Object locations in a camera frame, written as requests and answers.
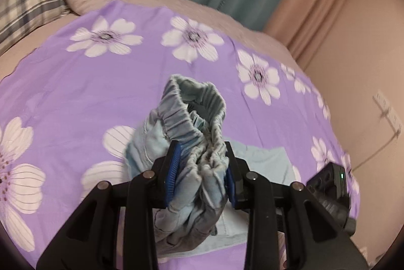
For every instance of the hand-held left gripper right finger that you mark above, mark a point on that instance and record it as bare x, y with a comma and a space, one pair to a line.
229, 188

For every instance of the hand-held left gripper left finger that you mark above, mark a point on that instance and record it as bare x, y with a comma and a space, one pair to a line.
173, 175

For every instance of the mint green strawberry print pants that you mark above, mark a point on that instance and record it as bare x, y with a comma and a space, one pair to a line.
195, 131

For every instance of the purple floral blanket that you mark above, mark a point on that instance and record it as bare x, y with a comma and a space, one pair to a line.
63, 83

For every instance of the white wall socket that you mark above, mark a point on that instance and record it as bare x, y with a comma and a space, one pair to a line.
389, 113

